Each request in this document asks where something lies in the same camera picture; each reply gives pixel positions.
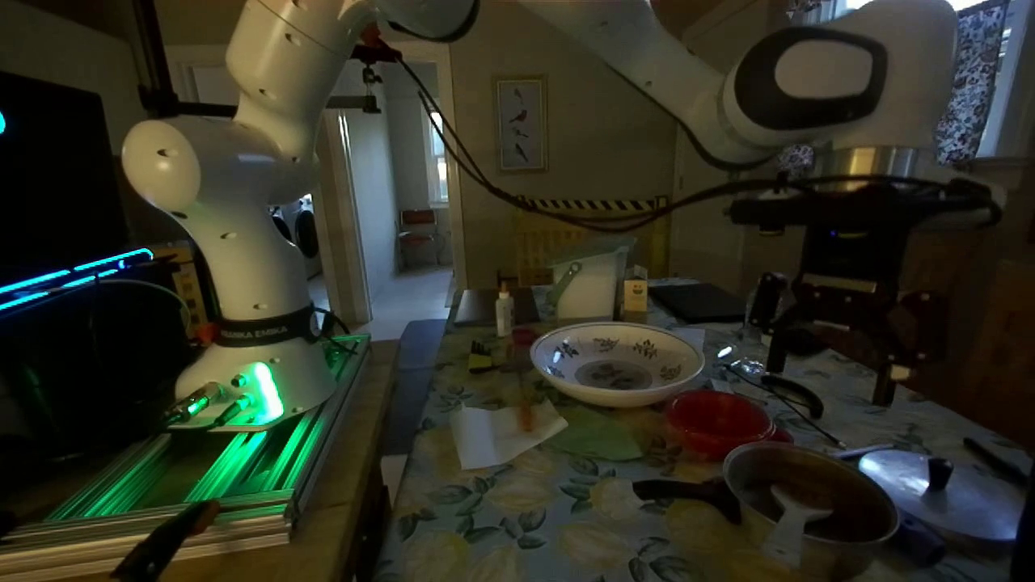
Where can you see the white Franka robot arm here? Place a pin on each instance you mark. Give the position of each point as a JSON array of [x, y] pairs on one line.
[[246, 215]]

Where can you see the floral cafe curtain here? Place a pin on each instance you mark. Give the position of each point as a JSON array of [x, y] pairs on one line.
[[974, 84]]

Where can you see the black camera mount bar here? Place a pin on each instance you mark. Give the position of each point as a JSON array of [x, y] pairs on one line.
[[358, 100]]

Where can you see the white floral bowl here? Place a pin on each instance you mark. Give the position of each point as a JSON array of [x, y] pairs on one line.
[[603, 375]]

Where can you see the white container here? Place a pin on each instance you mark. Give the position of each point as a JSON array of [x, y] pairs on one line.
[[594, 293]]

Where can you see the silver pot lid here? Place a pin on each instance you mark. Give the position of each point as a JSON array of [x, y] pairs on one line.
[[973, 506]]

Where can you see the black stand pole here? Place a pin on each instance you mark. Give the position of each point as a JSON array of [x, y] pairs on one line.
[[151, 66]]

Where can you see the small yellow labelled box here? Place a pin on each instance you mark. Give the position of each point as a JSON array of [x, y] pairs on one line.
[[634, 296]]

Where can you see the white paper napkin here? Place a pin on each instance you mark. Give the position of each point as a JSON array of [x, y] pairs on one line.
[[489, 436]]

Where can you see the small white bottle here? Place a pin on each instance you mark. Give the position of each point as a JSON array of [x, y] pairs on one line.
[[503, 310]]

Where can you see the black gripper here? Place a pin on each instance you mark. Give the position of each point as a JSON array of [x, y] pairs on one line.
[[858, 252]]

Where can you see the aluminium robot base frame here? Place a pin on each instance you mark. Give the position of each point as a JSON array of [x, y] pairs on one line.
[[246, 474]]

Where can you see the yellow black caution tape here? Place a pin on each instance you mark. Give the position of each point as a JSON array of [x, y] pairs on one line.
[[603, 205]]

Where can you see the lemon print tablecloth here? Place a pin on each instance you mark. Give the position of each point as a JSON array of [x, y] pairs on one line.
[[540, 506]]

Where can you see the framed bird picture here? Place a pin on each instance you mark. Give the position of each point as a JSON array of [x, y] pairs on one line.
[[521, 124]]

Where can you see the black monitor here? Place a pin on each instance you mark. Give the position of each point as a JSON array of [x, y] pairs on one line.
[[53, 182]]

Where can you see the wooden spoon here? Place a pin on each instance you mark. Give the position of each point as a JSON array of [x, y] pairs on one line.
[[797, 517]]

